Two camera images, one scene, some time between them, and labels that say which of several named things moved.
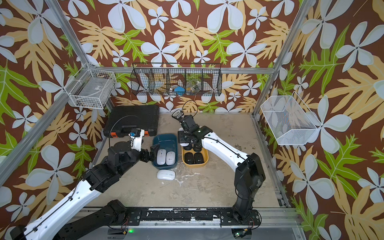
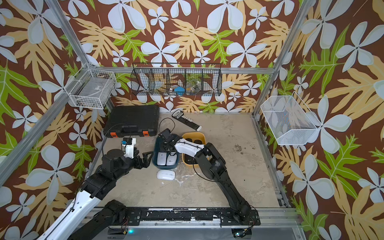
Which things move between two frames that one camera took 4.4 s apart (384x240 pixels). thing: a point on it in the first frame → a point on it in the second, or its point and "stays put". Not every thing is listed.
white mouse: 166,175 stays put
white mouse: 161,156 stays put
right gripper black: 180,137 → 161,149
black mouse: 188,158 stays put
